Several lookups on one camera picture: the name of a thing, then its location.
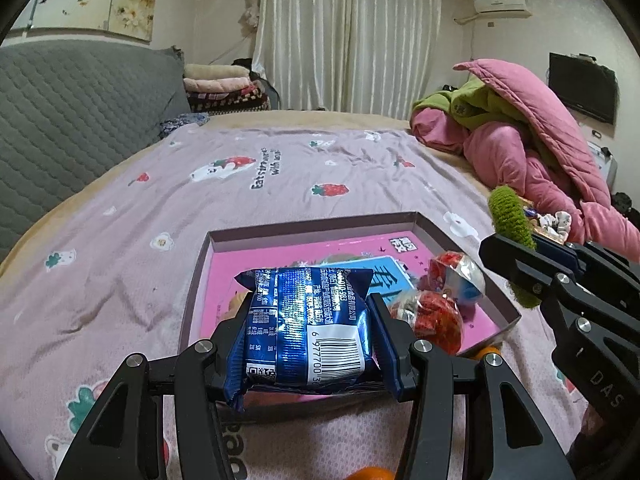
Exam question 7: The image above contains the red clear plastic packet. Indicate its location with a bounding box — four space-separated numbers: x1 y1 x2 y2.
391 290 466 356

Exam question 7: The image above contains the cream folded blanket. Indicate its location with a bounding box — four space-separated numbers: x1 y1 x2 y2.
184 62 251 82

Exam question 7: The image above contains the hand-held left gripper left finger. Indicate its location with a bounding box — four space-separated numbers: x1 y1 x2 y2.
54 305 251 480

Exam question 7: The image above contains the person's right forearm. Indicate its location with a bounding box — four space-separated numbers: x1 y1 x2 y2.
567 400 640 480

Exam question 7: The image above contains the pink quilt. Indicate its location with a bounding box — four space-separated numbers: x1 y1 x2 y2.
410 58 640 261

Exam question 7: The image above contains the grey quilted headboard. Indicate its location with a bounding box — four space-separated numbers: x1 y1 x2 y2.
0 40 193 261

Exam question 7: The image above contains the white curtain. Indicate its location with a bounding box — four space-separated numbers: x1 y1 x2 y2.
252 0 446 121

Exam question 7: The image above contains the pink folded blanket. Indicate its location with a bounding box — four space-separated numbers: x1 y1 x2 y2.
182 76 252 94

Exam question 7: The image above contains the dark bag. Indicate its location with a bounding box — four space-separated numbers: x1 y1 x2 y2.
611 191 640 217

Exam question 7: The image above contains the pink book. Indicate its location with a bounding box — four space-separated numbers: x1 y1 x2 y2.
187 232 503 401

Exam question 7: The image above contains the strawberry printed bed sheet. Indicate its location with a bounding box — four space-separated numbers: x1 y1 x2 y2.
0 125 596 480

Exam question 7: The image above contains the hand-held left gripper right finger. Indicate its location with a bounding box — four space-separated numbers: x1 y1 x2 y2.
365 292 578 480

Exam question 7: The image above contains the maroon shallow cardboard box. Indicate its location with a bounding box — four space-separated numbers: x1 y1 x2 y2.
177 211 522 401

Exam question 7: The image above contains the blue snack packet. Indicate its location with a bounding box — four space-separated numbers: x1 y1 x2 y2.
221 266 376 413

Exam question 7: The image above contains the green fuzzy ring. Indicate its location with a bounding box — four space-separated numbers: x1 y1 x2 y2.
487 185 543 309

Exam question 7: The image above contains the white air conditioner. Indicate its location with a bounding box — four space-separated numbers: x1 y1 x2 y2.
472 0 531 16

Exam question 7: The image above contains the black television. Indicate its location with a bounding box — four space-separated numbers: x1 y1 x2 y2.
548 51 617 125

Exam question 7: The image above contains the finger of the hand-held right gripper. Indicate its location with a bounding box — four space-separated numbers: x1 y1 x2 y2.
532 232 640 301
479 234 576 303

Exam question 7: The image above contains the white appliance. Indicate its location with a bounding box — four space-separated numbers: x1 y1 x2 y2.
587 141 617 194

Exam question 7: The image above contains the tan round peach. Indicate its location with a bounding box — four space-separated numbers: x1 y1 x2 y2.
220 285 253 321

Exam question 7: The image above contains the dark blue knit cloth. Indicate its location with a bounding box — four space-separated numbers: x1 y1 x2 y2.
159 112 209 139

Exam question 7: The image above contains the dark patterned folded blanket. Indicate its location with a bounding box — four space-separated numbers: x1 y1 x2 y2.
187 85 272 114

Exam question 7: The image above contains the green blanket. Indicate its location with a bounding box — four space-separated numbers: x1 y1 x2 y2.
412 82 541 161

